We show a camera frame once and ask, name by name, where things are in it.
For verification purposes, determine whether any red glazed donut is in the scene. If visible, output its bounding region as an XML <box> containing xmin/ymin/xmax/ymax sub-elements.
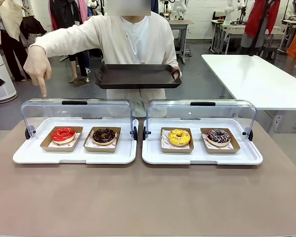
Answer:
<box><xmin>51</xmin><ymin>126</ymin><xmax>76</xmax><ymax>145</ymax></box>
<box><xmin>39</xmin><ymin>126</ymin><xmax>84</xmax><ymax>153</ymax></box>

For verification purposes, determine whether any paper liner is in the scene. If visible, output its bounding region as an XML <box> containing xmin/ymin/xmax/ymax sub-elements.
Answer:
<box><xmin>85</xmin><ymin>132</ymin><xmax>118</xmax><ymax>149</ymax></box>
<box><xmin>47</xmin><ymin>132</ymin><xmax>81</xmax><ymax>149</ymax></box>
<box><xmin>162</xmin><ymin>130</ymin><xmax>190</xmax><ymax>150</ymax></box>
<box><xmin>202</xmin><ymin>133</ymin><xmax>234</xmax><ymax>150</ymax></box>

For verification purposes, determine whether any chocolate sprinkled donut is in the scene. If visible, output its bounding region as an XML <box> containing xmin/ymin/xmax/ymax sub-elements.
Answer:
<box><xmin>200</xmin><ymin>127</ymin><xmax>241</xmax><ymax>154</ymax></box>
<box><xmin>92</xmin><ymin>127</ymin><xmax>117</xmax><ymax>146</ymax></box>

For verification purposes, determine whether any dark brown serving tray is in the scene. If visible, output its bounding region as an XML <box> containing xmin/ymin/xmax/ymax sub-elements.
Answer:
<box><xmin>95</xmin><ymin>64</ymin><xmax>183</xmax><ymax>90</ymax></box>

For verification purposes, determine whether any person's left forearm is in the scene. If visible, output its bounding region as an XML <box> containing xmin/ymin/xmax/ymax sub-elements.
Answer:
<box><xmin>162</xmin><ymin>37</ymin><xmax>181</xmax><ymax>71</ymax></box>

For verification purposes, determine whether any person's right forearm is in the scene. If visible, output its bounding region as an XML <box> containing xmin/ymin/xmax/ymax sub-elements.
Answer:
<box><xmin>28</xmin><ymin>23</ymin><xmax>92</xmax><ymax>59</ymax></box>

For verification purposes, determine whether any person torso cream cardigan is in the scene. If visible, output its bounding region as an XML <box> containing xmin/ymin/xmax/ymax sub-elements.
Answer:
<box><xmin>88</xmin><ymin>11</ymin><xmax>180</xmax><ymax>118</ymax></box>

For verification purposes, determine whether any paper liner under yellow donut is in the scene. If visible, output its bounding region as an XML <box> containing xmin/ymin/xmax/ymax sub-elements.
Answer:
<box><xmin>162</xmin><ymin>130</ymin><xmax>190</xmax><ymax>150</ymax></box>

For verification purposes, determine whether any yellow sprinkled donut in tray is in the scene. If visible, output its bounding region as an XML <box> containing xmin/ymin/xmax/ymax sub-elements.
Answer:
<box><xmin>160</xmin><ymin>127</ymin><xmax>195</xmax><ymax>154</ymax></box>

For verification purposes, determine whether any purple white-drizzled donut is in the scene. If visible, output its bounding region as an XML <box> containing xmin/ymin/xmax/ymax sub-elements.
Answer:
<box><xmin>206</xmin><ymin>128</ymin><xmax>231</xmax><ymax>148</ymax></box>

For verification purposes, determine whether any paper liner under purple donut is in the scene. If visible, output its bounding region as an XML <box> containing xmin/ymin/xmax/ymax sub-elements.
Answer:
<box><xmin>202</xmin><ymin>133</ymin><xmax>234</xmax><ymax>150</ymax></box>

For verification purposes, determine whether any chocolate sprinkled donut in tray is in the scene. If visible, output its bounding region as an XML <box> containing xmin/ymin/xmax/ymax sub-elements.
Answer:
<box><xmin>200</xmin><ymin>127</ymin><xmax>241</xmax><ymax>154</ymax></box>

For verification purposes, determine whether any person's right hand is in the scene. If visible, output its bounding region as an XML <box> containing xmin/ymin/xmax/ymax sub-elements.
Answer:
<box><xmin>23</xmin><ymin>45</ymin><xmax>52</xmax><ymax>98</ymax></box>

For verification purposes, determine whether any person's left hand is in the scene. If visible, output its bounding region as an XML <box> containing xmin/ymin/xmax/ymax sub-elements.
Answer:
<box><xmin>171</xmin><ymin>65</ymin><xmax>182</xmax><ymax>80</ymax></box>

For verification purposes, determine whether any white cylindrical air purifier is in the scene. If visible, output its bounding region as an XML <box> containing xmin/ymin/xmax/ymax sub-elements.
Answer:
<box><xmin>0</xmin><ymin>37</ymin><xmax>17</xmax><ymax>104</ymax></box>

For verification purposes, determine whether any bystander in cream vest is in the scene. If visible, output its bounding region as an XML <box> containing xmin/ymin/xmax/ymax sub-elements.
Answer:
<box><xmin>0</xmin><ymin>0</ymin><xmax>32</xmax><ymax>82</ymax></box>

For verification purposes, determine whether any black jacket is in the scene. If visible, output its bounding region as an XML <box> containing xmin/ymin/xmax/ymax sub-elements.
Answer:
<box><xmin>19</xmin><ymin>15</ymin><xmax>48</xmax><ymax>40</ymax></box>

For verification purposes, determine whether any clear hinged display lid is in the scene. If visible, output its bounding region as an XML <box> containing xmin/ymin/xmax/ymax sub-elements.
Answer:
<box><xmin>21</xmin><ymin>98</ymin><xmax>139</xmax><ymax>142</ymax></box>
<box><xmin>142</xmin><ymin>99</ymin><xmax>258</xmax><ymax>142</ymax></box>

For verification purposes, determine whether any white display base tray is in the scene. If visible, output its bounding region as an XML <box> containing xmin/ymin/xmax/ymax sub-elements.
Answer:
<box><xmin>142</xmin><ymin>118</ymin><xmax>263</xmax><ymax>166</ymax></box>
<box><xmin>12</xmin><ymin>117</ymin><xmax>140</xmax><ymax>165</ymax></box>

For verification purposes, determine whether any grey background workbench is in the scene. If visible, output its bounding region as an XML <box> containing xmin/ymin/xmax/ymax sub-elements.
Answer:
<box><xmin>167</xmin><ymin>19</ymin><xmax>194</xmax><ymax>63</ymax></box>
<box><xmin>210</xmin><ymin>19</ymin><xmax>286</xmax><ymax>55</ymax></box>

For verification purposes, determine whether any white rectangular table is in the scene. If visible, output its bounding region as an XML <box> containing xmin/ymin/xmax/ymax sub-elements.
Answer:
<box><xmin>201</xmin><ymin>54</ymin><xmax>296</xmax><ymax>134</ymax></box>

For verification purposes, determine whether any bystander in red vest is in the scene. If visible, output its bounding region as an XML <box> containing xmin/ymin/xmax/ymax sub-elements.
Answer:
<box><xmin>239</xmin><ymin>0</ymin><xmax>282</xmax><ymax>49</ymax></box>

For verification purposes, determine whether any black stool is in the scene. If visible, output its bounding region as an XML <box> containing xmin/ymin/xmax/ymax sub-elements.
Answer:
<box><xmin>258</xmin><ymin>45</ymin><xmax>279</xmax><ymax>60</ymax></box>

